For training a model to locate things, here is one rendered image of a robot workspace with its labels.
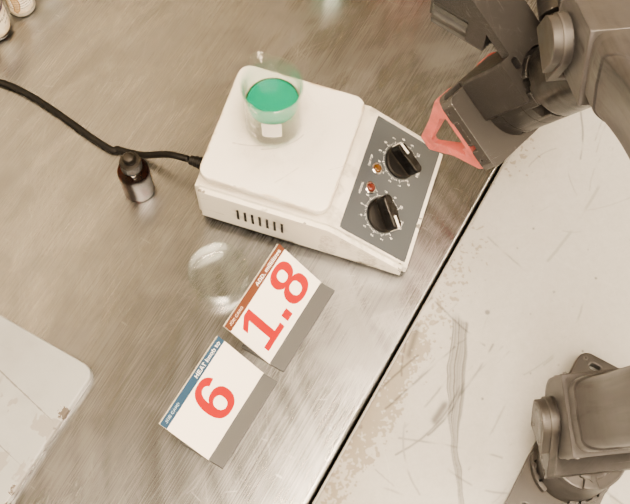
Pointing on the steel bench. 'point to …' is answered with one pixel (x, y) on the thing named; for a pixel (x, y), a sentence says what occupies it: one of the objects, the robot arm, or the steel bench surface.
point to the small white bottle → (21, 7)
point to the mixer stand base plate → (20, 402)
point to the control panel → (401, 190)
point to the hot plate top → (314, 178)
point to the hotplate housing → (245, 204)
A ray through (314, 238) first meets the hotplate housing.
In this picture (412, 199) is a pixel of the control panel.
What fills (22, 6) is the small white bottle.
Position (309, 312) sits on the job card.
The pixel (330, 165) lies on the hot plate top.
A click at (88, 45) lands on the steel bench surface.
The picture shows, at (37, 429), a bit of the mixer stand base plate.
